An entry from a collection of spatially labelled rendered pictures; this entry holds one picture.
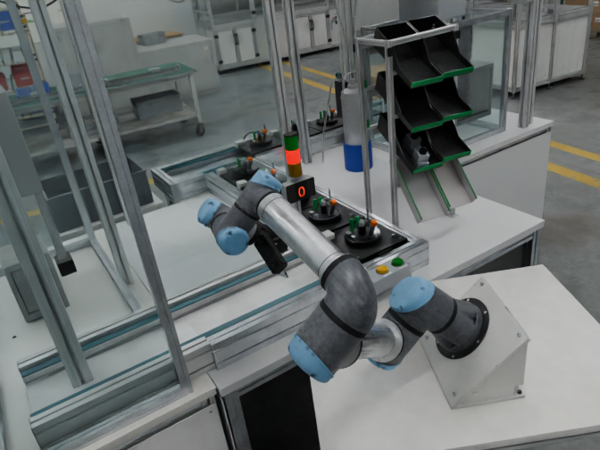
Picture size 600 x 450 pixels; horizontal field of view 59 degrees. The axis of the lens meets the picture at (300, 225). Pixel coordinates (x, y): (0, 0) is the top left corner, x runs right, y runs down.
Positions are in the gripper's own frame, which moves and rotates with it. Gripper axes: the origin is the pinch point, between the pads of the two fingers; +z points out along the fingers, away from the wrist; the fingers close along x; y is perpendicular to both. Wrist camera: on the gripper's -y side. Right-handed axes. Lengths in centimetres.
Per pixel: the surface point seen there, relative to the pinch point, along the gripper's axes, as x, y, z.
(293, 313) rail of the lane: 20.3, 2.3, 13.0
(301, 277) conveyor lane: 19.8, 24.0, 22.3
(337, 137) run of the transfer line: 4, 166, 81
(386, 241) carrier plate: -7, 29, 43
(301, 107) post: -1, 152, 42
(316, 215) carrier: 9, 54, 30
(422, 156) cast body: -38, 42, 38
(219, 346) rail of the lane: 35.4, -7.0, -7.0
